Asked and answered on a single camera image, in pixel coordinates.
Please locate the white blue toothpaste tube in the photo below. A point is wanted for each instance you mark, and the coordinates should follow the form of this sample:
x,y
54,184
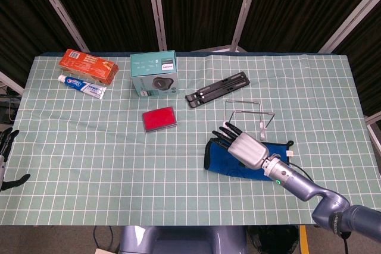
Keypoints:
x,y
83,87

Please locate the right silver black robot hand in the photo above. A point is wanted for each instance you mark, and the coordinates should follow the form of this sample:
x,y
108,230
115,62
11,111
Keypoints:
x,y
248,150

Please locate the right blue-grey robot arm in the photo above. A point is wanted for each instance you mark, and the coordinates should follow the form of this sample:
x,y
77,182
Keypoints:
x,y
300,182

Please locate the yellow floor strip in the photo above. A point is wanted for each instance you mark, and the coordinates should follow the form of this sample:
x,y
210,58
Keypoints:
x,y
303,240

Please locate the dark blue cloth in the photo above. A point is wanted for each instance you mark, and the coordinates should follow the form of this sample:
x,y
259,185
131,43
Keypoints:
x,y
220,161

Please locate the orange cardboard carton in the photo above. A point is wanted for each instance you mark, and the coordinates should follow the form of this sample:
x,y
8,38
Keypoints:
x,y
86,63

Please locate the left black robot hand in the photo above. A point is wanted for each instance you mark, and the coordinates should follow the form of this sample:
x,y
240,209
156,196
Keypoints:
x,y
7,141

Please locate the black bag on floor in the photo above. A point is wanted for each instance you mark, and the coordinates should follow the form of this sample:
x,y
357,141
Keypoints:
x,y
274,240

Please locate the black folding laptop stand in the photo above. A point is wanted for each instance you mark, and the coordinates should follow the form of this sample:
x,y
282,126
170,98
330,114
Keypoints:
x,y
217,89

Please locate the teal speakerphone product box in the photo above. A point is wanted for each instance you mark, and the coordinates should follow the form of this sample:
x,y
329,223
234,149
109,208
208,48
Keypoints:
x,y
151,63

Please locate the white slotted frame post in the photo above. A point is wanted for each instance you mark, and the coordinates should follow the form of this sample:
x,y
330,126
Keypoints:
x,y
351,19
157,13
59,10
245,7

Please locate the green white checked tablecloth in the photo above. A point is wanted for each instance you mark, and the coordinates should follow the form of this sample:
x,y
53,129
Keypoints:
x,y
119,176

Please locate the blue-grey robot torso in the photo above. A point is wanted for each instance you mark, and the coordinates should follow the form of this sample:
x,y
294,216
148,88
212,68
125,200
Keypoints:
x,y
178,240

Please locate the white frame bar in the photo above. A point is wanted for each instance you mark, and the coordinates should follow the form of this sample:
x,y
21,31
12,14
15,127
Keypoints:
x,y
12,86
375,132

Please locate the red pad in grey case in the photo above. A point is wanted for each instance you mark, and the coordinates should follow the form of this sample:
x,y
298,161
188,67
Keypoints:
x,y
159,118

